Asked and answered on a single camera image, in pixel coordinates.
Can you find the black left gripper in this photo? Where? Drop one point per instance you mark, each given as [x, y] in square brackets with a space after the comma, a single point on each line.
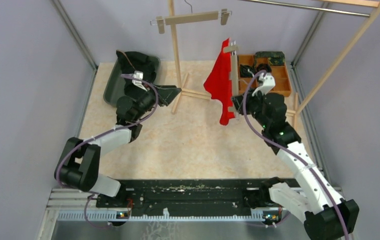
[175, 91]

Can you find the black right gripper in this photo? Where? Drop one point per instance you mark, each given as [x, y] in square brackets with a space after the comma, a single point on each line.
[238, 101]

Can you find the red underwear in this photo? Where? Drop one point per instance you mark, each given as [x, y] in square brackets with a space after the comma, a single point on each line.
[218, 83]

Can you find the beige clip hanger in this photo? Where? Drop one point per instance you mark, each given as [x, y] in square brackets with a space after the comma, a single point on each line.
[232, 84]
[172, 19]

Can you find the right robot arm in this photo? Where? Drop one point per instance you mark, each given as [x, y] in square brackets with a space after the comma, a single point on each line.
[324, 212]

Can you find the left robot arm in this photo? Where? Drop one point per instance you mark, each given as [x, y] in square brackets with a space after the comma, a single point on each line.
[78, 166]

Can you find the dark folded sock middle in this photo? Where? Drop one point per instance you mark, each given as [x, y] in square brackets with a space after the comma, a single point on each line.
[246, 71]

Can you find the wooden compartment tray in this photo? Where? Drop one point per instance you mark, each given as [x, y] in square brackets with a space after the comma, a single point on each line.
[276, 78]

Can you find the dark rolled sock right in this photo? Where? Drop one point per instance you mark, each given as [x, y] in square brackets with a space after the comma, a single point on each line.
[265, 67]

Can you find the camouflage folded cloth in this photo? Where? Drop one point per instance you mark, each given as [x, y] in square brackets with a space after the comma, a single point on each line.
[274, 58]

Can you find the grey plastic bin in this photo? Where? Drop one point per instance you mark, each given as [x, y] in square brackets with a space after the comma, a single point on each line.
[127, 63]

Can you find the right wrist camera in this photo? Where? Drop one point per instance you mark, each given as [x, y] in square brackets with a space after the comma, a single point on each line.
[266, 84]

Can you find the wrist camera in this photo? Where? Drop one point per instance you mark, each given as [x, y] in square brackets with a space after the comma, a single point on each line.
[138, 76]
[266, 84]

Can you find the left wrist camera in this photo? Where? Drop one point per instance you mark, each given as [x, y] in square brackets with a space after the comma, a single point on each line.
[138, 76]

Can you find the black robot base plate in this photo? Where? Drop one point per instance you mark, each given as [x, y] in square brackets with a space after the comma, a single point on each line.
[187, 198]

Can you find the aluminium front rail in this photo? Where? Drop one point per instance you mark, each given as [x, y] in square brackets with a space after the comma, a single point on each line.
[70, 206]

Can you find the wooden clothes rack frame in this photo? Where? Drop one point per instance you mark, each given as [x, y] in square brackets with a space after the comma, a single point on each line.
[322, 39]

